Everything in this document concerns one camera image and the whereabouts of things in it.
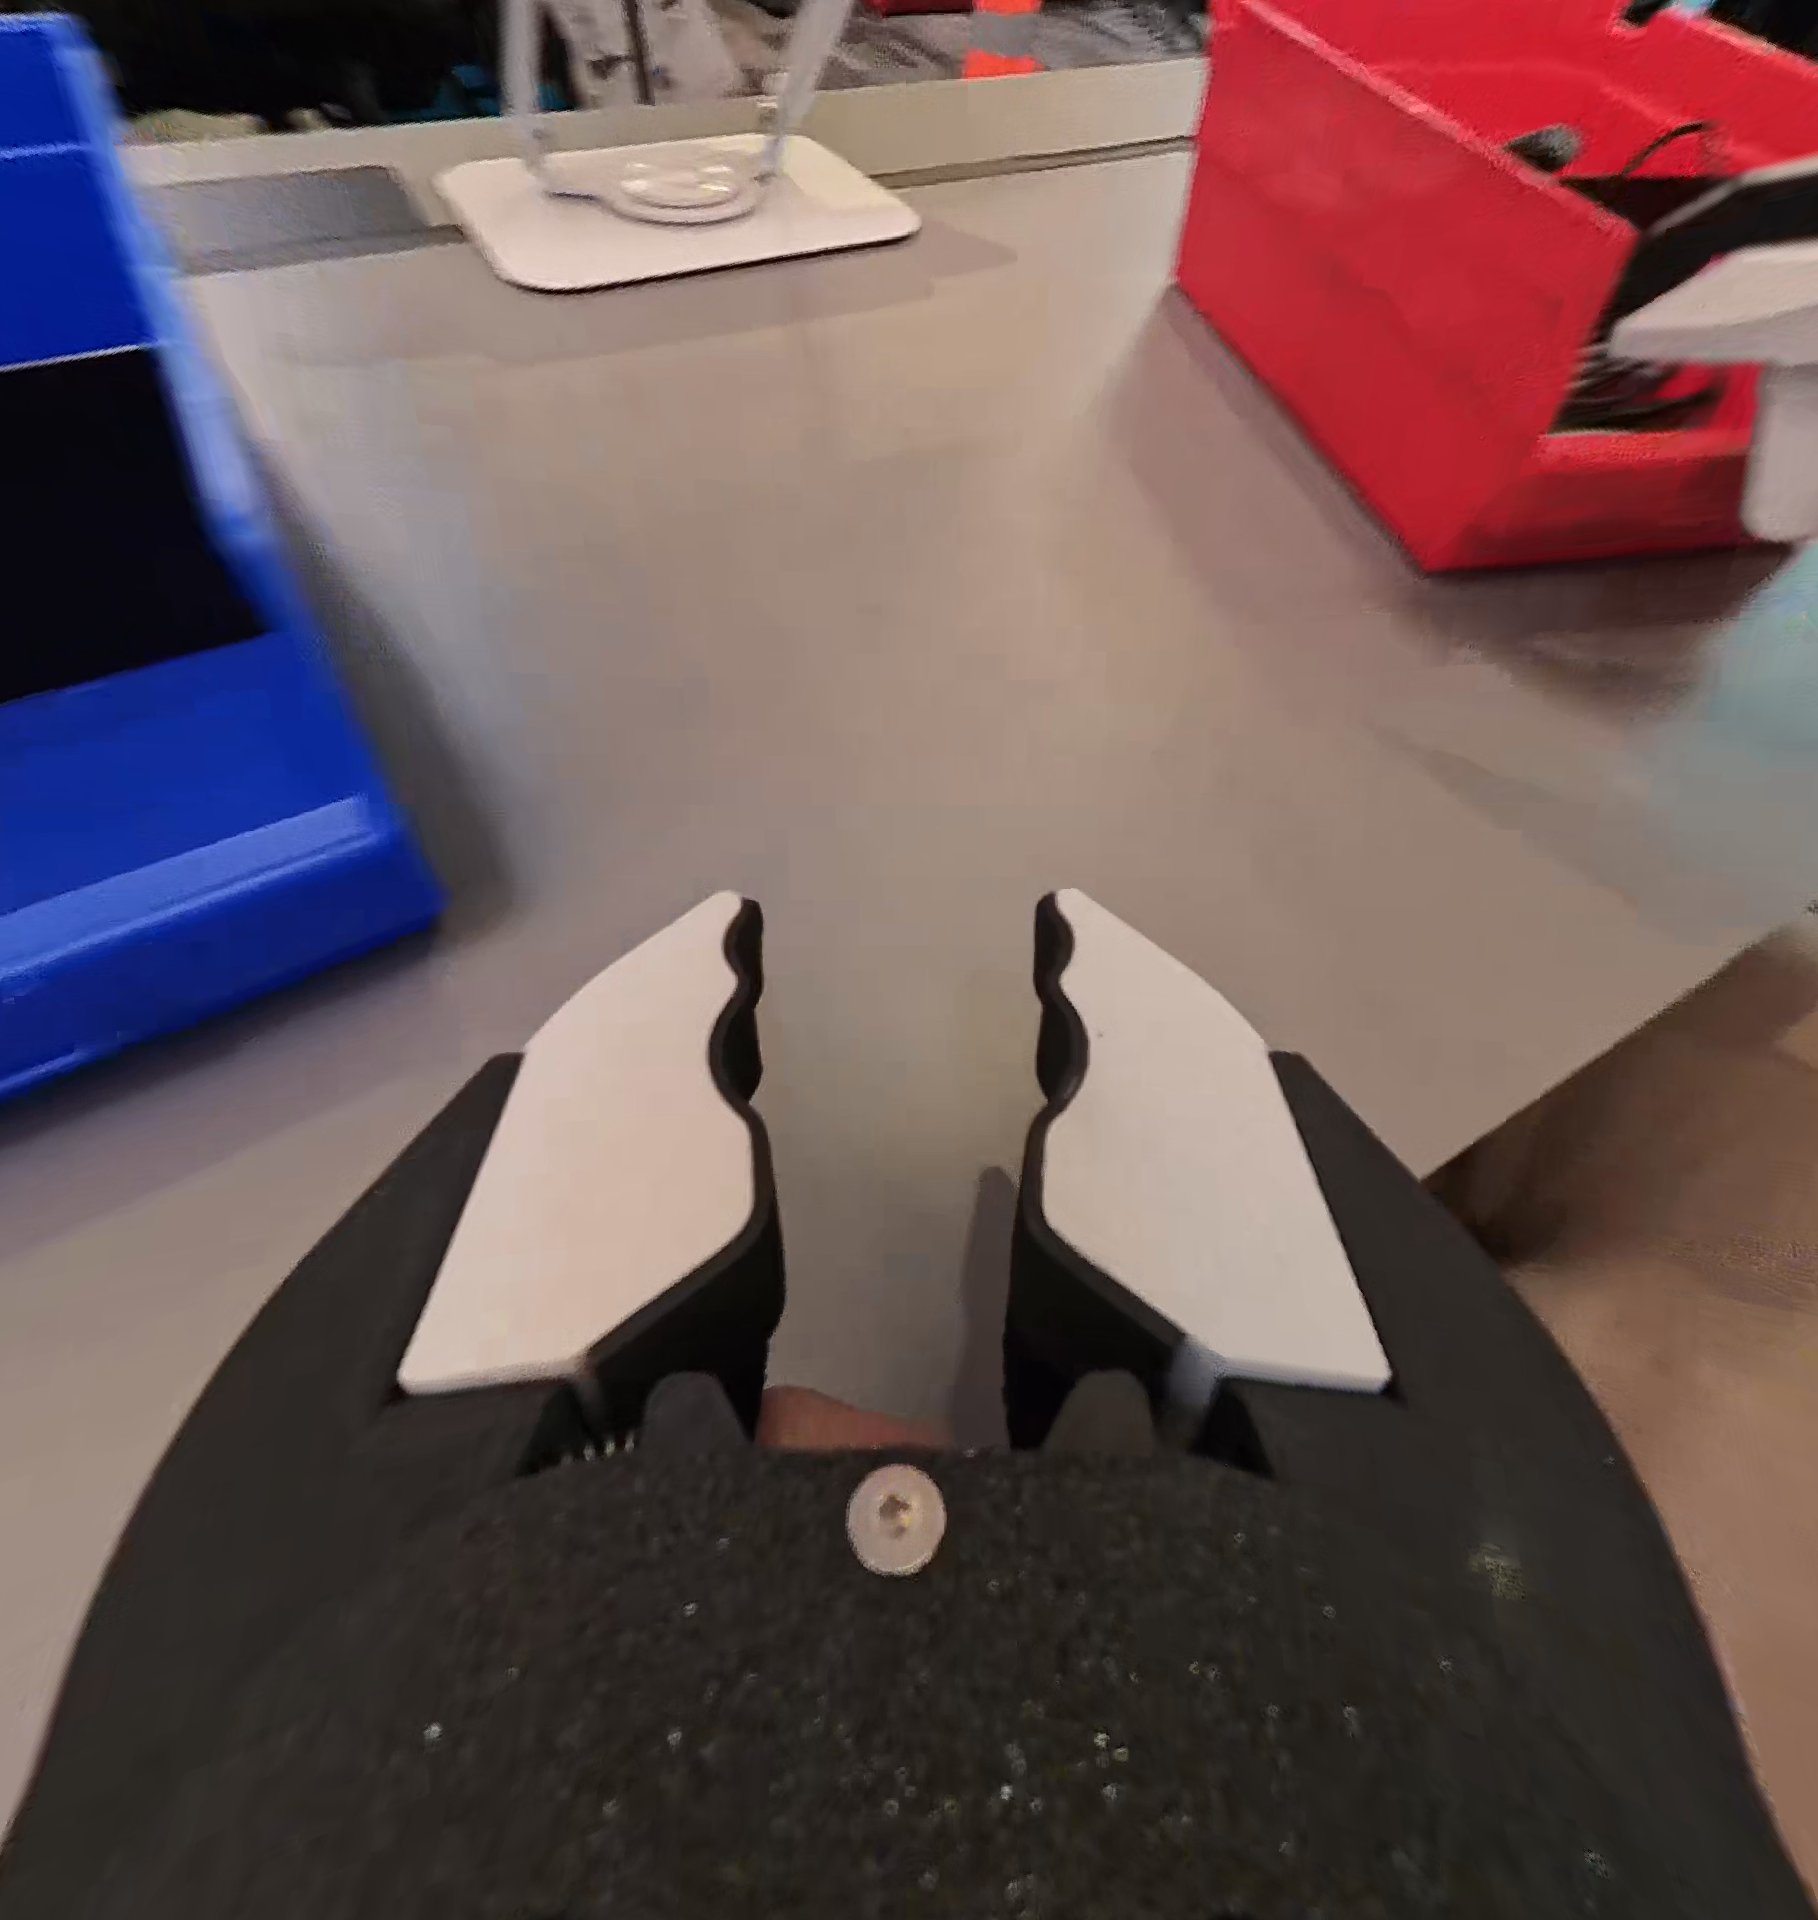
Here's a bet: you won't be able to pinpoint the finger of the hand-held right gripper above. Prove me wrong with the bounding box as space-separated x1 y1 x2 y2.
1636 147 1818 284
1606 246 1818 545

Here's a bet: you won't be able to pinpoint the black bin divider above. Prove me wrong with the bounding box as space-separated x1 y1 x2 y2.
0 351 268 718

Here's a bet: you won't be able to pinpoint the beige trousers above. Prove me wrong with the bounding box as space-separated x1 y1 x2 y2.
1426 915 1818 1920

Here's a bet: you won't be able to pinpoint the blue plastic bin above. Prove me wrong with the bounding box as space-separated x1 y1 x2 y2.
0 15 446 1124

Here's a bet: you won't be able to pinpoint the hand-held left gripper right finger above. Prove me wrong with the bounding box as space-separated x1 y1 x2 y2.
1003 887 1396 1396

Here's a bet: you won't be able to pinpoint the grey desk flap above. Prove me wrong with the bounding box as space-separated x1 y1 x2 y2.
129 166 418 278

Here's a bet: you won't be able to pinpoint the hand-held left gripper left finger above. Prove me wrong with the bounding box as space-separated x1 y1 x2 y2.
395 891 785 1396

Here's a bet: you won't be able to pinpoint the red plastic bin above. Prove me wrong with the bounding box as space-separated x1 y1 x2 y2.
1176 0 1818 576

